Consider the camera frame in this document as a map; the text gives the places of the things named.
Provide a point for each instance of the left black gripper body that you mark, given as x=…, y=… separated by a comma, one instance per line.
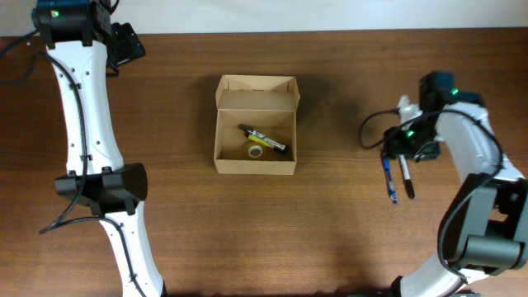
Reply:
x=125, y=46

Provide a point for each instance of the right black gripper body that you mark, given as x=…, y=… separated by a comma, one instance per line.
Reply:
x=417, y=142

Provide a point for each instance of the blue ballpoint pen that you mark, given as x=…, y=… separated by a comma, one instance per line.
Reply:
x=389, y=181

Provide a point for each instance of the grey black permanent marker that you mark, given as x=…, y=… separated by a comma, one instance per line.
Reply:
x=407, y=180

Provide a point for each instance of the white marker black cap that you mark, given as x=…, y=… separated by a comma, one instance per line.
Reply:
x=279, y=146

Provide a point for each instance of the yellow highlighter marker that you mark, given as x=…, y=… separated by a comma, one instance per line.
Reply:
x=260, y=141

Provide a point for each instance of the brown cardboard box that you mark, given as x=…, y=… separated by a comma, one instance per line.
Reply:
x=268, y=104

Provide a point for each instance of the yellow transparent tape roll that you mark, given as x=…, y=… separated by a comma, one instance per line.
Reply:
x=254, y=151

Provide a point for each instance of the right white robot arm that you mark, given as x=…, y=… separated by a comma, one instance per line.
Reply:
x=484, y=231

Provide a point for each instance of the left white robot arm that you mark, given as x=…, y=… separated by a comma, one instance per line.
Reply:
x=85, y=48

